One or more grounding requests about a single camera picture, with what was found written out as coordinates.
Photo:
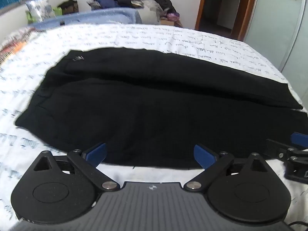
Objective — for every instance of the light blue blanket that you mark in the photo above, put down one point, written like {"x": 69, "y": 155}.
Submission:
{"x": 101, "y": 16}

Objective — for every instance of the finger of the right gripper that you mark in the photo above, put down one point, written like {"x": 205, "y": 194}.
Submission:
{"x": 281, "y": 151}

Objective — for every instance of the floral patterned quilt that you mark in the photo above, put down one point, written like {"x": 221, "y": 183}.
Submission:
{"x": 15, "y": 41}

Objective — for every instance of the floral pillow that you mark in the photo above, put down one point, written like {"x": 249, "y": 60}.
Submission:
{"x": 40, "y": 10}

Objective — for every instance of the white script-print bed sheet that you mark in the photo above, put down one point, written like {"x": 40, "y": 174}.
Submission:
{"x": 23, "y": 72}

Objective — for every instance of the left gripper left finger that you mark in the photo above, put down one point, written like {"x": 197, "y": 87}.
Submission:
{"x": 85, "y": 164}

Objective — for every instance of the black bag by wall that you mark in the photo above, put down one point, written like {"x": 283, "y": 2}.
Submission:
{"x": 69, "y": 7}

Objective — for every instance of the white wardrobe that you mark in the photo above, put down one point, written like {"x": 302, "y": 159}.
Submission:
{"x": 278, "y": 30}

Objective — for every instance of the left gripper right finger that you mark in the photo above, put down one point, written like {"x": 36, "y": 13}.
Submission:
{"x": 214, "y": 166}

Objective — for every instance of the pile of dark clothes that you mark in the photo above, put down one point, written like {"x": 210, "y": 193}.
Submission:
{"x": 151, "y": 11}

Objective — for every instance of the wooden door frame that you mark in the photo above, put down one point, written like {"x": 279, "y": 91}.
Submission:
{"x": 227, "y": 18}

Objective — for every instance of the black pants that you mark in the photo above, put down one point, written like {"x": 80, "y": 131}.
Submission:
{"x": 152, "y": 108}

